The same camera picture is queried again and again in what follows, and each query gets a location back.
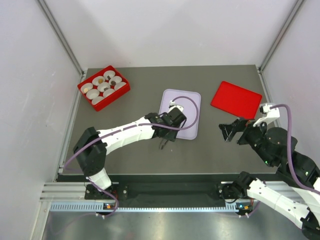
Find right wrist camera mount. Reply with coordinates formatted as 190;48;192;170
253;102;280;127

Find white paper cup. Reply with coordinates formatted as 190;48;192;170
103;70;116;80
86;89;100;100
114;81;127;91
97;82;111;93
91;96;104;106
92;76;106;86
80;82;93;94
108;76;123;86
103;88;115;98

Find grey slotted cable duct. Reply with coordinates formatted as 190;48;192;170
50;202;251;213

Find red box lid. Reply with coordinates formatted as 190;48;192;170
210;81;263;120

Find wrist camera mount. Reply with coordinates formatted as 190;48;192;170
253;102;280;127
168;100;184;112

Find red chocolate box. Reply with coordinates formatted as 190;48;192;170
77;65;131;112

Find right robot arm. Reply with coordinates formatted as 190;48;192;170
219;118;320;240

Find aluminium frame rail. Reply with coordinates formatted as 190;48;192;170
35;0;85;76

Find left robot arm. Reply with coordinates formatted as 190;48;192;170
73;105;187;199

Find metal serving tongs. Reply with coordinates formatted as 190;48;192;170
159;138;169;150

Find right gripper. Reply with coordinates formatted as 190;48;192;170
218;116;275;166

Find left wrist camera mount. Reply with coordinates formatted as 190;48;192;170
168;100;184;112

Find lavender plastic tray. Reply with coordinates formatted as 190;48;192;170
159;89;201;140

